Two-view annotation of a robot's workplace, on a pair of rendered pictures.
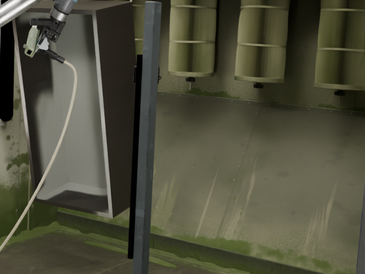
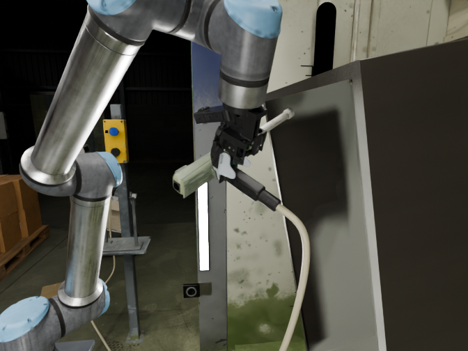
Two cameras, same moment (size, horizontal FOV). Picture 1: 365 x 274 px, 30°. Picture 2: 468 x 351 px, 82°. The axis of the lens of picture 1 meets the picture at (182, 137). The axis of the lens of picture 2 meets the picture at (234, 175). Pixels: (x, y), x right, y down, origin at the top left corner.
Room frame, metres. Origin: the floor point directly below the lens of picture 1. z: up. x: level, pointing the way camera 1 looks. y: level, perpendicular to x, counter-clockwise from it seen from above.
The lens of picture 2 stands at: (3.21, 0.26, 1.54)
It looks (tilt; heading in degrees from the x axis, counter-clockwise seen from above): 11 degrees down; 52
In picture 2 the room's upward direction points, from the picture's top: straight up
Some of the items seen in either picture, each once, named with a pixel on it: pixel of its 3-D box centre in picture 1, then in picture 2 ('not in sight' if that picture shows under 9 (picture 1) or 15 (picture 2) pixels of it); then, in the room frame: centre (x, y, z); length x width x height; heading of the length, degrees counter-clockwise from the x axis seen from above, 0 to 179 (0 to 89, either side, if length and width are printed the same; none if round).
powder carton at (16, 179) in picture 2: not in sight; (16, 191); (3.07, 4.49, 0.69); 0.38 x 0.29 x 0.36; 64
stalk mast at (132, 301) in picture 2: not in sight; (127, 230); (3.69, 2.05, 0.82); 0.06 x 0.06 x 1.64; 58
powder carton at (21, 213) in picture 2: not in sight; (20, 219); (3.07, 4.51, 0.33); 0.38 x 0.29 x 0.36; 65
